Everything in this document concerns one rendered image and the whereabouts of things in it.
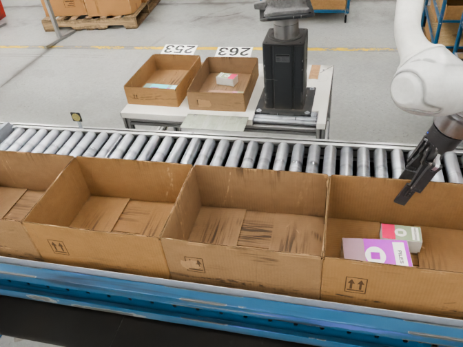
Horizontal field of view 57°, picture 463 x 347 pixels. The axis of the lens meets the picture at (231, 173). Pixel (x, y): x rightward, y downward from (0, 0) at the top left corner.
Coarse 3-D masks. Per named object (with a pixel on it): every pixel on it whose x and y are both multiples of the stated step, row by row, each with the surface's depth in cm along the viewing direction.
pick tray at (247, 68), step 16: (208, 64) 233; (224, 64) 231; (240, 64) 229; (256, 64) 221; (192, 80) 211; (208, 80) 230; (240, 80) 226; (256, 80) 225; (192, 96) 204; (208, 96) 202; (224, 96) 200; (240, 96) 198
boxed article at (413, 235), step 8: (384, 224) 117; (392, 224) 116; (384, 232) 115; (392, 232) 114; (400, 232) 114; (408, 232) 114; (416, 232) 114; (408, 240) 112; (416, 240) 112; (416, 248) 113
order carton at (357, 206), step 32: (352, 192) 119; (384, 192) 116; (416, 192) 114; (448, 192) 112; (352, 224) 123; (416, 224) 121; (448, 224) 118; (416, 256) 113; (448, 256) 112; (352, 288) 100; (384, 288) 97; (416, 288) 95; (448, 288) 93
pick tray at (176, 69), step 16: (144, 64) 231; (160, 64) 243; (176, 64) 241; (192, 64) 238; (144, 80) 233; (160, 80) 234; (176, 80) 232; (128, 96) 216; (144, 96) 213; (160, 96) 211; (176, 96) 208
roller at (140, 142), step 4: (140, 136) 195; (144, 136) 195; (136, 140) 192; (140, 140) 192; (144, 140) 194; (132, 144) 191; (136, 144) 190; (140, 144) 191; (144, 144) 194; (132, 148) 188; (136, 148) 189; (140, 148) 190; (128, 152) 186; (132, 152) 186; (136, 152) 187; (140, 152) 190; (124, 156) 184; (128, 156) 184; (132, 156) 185; (136, 156) 187
